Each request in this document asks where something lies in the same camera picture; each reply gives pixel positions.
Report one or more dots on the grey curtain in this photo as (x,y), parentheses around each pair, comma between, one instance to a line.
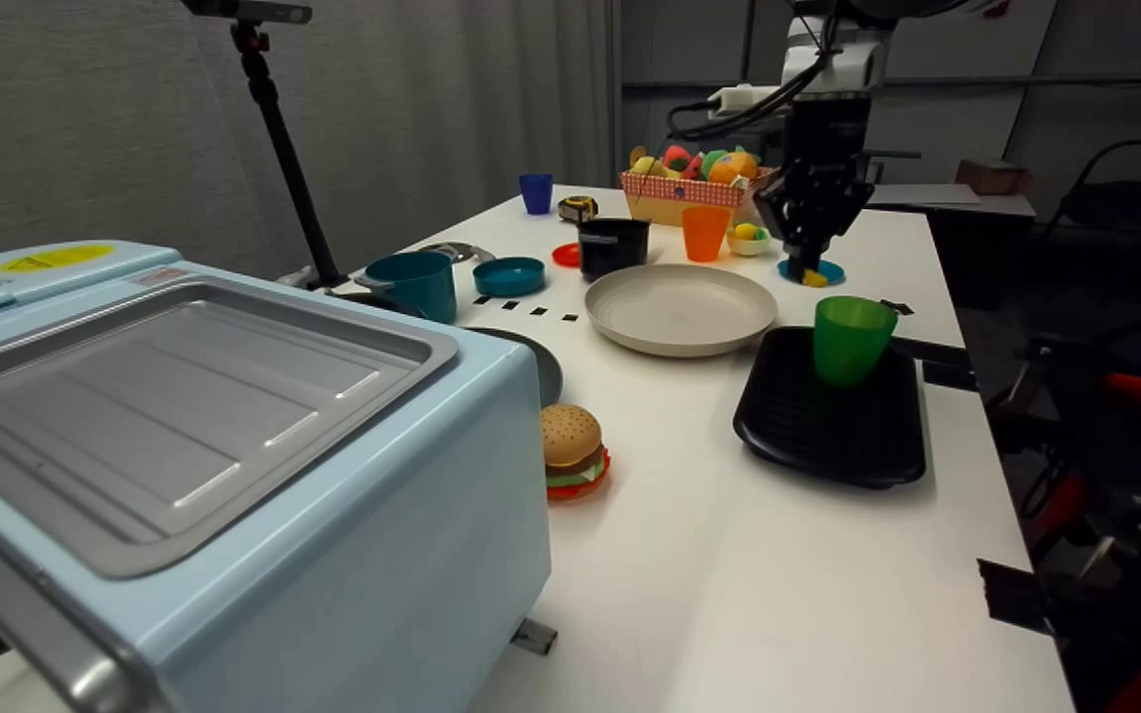
(465,106)

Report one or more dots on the black tape patch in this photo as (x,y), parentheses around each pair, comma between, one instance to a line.
(954,365)
(1019,596)

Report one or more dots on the toy hamburger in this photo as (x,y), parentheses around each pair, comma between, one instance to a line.
(574,443)

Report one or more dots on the small brown box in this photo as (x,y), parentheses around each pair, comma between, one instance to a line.
(994,175)

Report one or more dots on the small teal saucer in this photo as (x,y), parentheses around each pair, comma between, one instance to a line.
(792,270)

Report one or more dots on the orange plastic cup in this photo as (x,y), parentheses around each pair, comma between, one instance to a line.
(708,230)

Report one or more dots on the blue plastic cup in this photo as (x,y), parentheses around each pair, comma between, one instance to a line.
(537,193)

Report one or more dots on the black bowl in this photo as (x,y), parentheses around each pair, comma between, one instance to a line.
(615,247)

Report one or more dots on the teal toy pot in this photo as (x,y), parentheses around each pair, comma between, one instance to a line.
(413,283)

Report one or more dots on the teal pot lid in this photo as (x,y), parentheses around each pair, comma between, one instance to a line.
(513,276)

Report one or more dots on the light blue toaster oven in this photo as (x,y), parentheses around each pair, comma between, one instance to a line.
(267,528)

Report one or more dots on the black rectangular tray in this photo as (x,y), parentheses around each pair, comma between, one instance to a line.
(823,431)

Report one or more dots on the black camera tripod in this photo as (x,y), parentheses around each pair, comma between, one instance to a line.
(287,145)

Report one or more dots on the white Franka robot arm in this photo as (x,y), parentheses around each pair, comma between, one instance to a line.
(889,4)

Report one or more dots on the beige round plate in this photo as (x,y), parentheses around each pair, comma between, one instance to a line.
(677,309)

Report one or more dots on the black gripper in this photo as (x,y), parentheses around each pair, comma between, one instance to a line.
(830,145)

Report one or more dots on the small dark toy bowl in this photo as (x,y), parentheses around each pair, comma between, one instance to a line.
(582,206)

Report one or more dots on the green plastic cup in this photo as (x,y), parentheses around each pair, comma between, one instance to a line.
(855,341)

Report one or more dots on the small red disc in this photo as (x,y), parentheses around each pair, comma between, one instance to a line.
(564,254)

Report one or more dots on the yellow toy fry piece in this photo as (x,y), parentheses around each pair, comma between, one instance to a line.
(813,278)

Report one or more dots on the black chair frame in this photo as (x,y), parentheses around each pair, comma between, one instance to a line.
(1098,165)

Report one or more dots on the toy fruit basket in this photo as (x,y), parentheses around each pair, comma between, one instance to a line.
(662,200)

